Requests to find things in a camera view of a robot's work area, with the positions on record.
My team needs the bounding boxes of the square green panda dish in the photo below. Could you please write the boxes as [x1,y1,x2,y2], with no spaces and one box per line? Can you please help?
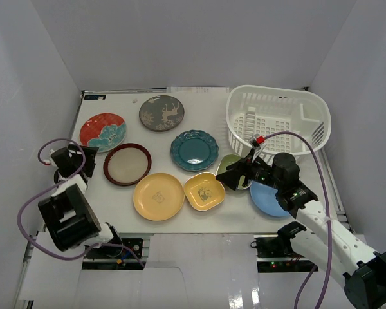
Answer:
[216,154,252,190]

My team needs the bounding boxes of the red plate with teal flower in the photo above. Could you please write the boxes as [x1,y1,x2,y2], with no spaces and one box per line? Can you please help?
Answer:
[79,113,127,153]

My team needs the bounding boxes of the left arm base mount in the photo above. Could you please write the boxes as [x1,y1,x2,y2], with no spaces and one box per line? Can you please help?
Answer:
[82,238,147,270]

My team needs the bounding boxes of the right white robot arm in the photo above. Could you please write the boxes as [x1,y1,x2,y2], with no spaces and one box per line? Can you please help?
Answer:
[216,153,386,308]

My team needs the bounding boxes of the round yellow plate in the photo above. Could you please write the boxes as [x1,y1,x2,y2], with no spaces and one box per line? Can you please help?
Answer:
[133,173,185,221]

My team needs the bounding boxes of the teal scalloped plate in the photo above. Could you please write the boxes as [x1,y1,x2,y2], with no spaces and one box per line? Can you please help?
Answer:
[170,129,219,172]

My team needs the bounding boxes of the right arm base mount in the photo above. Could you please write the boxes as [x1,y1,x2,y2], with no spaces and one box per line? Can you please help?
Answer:
[250,234,315,274]

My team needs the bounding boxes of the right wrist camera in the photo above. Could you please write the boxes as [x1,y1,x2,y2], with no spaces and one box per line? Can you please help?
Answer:
[248,135,265,151]

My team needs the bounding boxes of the round blue plate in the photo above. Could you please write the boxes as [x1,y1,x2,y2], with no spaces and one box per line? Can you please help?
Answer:
[250,182,290,218]

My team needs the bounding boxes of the white plastic dish bin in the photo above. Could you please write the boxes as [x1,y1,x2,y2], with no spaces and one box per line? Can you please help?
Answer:
[226,85,331,156]

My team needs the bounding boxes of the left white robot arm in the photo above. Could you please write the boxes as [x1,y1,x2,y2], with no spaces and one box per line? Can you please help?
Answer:
[38,144,123,257]

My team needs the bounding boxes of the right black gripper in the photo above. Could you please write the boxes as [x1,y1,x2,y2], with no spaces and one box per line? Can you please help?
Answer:
[216,148,283,191]

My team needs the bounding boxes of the dark red rimmed plate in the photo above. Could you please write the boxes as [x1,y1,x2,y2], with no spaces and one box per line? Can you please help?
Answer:
[103,143,152,187]

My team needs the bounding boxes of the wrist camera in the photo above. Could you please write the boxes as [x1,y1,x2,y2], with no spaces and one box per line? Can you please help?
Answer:
[248,135,265,151]
[39,149,57,167]

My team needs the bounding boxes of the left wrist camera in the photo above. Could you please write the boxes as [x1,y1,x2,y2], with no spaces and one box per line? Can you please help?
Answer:
[39,149,57,167]

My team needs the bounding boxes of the square yellow panda dish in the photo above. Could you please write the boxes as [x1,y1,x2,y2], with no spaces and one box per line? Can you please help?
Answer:
[183,172,226,212]

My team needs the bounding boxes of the grey plate with deer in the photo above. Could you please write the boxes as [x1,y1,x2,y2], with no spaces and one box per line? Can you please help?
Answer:
[139,95,185,132]

